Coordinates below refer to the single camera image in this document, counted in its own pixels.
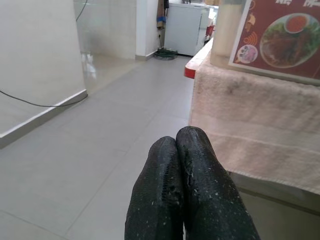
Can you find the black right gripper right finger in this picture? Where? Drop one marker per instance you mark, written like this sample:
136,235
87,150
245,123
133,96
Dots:
215,200

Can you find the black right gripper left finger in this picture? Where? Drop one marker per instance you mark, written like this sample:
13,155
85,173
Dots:
155,195

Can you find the beige towel table cover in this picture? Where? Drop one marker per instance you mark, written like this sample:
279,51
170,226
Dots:
262,120

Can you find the dark floor mop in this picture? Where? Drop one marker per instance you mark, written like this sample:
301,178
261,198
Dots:
165,53

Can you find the white chest freezer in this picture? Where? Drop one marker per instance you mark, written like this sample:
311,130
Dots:
182,30

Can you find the small red white object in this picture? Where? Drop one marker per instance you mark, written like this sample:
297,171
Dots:
210,28

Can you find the red food menu poster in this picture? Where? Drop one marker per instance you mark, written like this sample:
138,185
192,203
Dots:
287,37

